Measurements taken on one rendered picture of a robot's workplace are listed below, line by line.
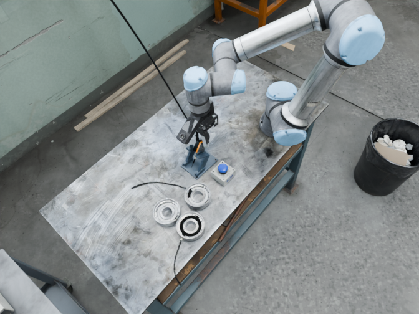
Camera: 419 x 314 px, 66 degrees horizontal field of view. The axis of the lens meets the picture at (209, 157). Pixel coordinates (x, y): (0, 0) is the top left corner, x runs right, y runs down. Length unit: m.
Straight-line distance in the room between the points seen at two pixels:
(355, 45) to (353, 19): 0.07
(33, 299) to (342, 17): 1.43
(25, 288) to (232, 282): 1.06
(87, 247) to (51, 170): 1.39
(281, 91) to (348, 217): 1.16
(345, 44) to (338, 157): 1.53
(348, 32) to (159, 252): 0.93
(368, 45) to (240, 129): 0.68
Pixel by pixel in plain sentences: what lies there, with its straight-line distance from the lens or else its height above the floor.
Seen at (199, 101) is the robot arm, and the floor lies 1.18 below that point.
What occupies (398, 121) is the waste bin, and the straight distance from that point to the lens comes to 2.19.
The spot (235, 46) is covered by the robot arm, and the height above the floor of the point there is 1.27.
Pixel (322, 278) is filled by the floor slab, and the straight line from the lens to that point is 2.06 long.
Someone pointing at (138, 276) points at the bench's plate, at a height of 0.80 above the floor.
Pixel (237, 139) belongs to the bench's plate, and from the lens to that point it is 1.42.
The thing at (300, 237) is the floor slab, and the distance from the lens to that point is 2.10.
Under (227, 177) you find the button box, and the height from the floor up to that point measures 0.85.
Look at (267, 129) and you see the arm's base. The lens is 1.41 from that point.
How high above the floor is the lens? 1.95
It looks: 57 degrees down
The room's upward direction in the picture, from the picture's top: 8 degrees counter-clockwise
